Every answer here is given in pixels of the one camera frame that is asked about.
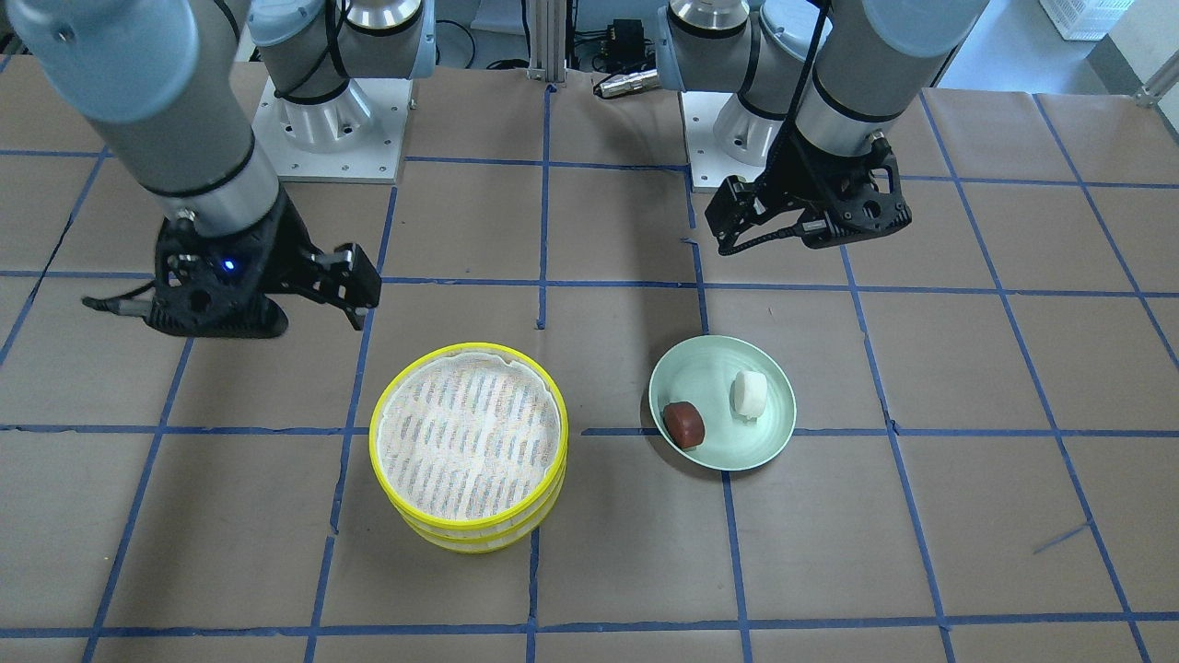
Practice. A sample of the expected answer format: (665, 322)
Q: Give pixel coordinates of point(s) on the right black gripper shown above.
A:
(287, 247)

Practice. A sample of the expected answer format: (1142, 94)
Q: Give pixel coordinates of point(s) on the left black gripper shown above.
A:
(784, 189)

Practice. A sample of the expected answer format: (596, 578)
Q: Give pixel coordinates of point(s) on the white bun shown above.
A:
(749, 394)

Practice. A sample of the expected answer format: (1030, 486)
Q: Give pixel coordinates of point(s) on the yellow steamer layer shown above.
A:
(493, 537)
(468, 436)

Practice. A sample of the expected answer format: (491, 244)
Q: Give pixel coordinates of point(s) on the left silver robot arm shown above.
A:
(835, 75)

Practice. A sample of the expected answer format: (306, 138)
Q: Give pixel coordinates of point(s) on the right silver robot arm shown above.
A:
(213, 106)

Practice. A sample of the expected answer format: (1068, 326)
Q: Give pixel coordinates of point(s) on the black power adapter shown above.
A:
(625, 43)

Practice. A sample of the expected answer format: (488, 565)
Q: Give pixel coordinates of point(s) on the brown bun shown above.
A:
(684, 424)

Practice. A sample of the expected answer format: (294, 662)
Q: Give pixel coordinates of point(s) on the aluminium frame post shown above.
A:
(548, 32)

